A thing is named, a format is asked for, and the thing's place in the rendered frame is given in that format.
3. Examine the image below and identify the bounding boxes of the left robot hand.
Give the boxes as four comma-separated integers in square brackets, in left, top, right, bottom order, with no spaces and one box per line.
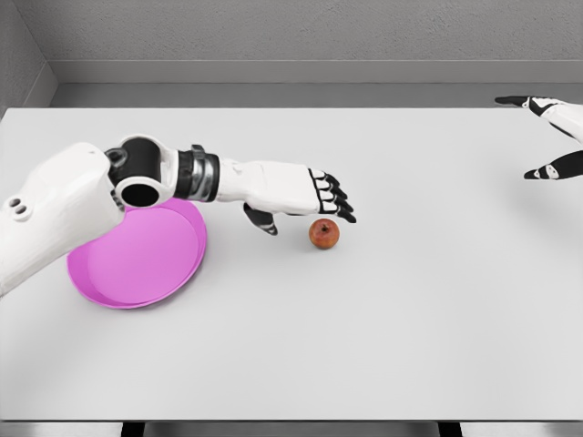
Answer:
[241,159,358,237]

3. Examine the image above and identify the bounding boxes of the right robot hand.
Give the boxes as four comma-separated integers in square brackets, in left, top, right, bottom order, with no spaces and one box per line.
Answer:
[494,95,583,181]

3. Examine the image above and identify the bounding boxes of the pink round plate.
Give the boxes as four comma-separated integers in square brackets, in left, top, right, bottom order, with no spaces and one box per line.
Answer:
[66,198,209,310]

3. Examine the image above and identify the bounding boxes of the red apple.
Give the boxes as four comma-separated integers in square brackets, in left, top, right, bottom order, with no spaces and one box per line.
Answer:
[308,218,341,251]

